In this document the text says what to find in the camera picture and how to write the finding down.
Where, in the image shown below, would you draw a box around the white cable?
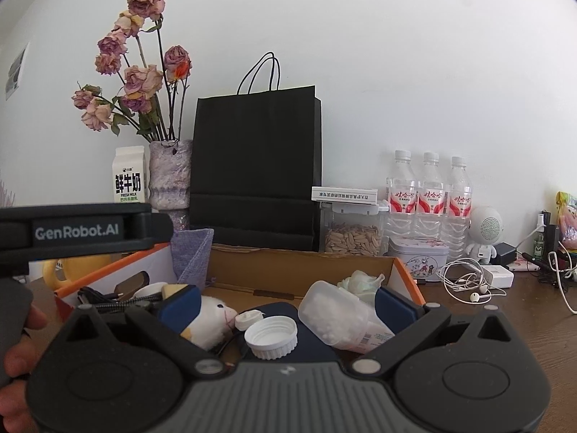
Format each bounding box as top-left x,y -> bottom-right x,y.
547,253 -> 577,314

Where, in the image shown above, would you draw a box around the white and yellow plush toy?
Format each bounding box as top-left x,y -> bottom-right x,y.
180,295 -> 239,351

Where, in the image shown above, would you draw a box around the clear water bottle red label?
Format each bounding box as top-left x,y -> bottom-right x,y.
417,152 -> 447,240
385,150 -> 418,240
444,156 -> 473,253

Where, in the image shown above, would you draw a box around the white printed tin box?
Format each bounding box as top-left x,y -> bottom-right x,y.
387,236 -> 450,283

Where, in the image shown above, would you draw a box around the small white cap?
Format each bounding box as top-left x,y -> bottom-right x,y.
234,309 -> 267,331

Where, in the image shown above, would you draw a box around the white wall notice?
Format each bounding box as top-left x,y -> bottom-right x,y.
4,41 -> 31,101

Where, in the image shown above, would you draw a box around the iridescent plastic bag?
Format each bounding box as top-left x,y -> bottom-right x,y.
338,270 -> 386,303

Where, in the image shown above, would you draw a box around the white wired earphones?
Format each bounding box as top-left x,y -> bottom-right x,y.
437,259 -> 508,304

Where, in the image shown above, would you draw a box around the black upright device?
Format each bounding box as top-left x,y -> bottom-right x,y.
545,223 -> 560,260

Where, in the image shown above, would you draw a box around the white ribbed jar lid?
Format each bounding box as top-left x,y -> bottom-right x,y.
243,316 -> 298,360

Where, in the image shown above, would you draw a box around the clear seed container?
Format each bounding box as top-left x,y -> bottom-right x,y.
319,201 -> 389,257

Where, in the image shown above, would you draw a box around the orange cardboard box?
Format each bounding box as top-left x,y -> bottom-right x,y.
53,241 -> 427,353

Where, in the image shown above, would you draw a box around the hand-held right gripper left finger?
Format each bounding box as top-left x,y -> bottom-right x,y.
58,283 -> 230,377

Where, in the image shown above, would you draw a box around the yellow snack packet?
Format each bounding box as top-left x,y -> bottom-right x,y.
554,191 -> 577,249

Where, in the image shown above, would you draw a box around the yellow mug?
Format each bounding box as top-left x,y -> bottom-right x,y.
43,255 -> 113,303

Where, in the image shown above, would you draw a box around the flat white box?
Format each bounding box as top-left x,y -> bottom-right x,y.
311,186 -> 378,203

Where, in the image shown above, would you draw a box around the purple cloth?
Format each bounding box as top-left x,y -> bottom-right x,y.
170,228 -> 215,290

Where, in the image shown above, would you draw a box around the white green milk carton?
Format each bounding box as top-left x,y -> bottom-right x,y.
112,146 -> 149,204

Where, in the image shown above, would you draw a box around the purple textured vase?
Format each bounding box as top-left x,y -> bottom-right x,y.
149,140 -> 194,231

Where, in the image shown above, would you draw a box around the black braided cable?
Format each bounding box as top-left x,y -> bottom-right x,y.
76,286 -> 165,314

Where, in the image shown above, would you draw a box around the translucent white plastic jar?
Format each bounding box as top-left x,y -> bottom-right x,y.
298,280 -> 396,353

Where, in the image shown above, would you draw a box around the white charger block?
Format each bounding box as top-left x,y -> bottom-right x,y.
483,265 -> 515,288

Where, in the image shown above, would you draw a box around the person's left hand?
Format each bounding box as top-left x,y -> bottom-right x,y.
0,300 -> 48,433

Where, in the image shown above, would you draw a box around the dried pink roses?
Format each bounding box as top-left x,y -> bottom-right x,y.
71,0 -> 192,144

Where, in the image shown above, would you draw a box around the black paper bag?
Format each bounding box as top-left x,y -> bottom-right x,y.
189,52 -> 323,252

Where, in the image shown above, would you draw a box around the small green spray bottle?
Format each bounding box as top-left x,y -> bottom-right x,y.
532,214 -> 547,260

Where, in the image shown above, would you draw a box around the black power adapter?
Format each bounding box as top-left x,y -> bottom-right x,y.
493,242 -> 517,266

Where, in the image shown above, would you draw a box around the white robot speaker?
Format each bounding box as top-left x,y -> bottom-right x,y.
464,205 -> 505,264

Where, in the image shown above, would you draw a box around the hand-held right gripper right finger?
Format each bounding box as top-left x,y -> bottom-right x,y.
349,285 -> 519,376

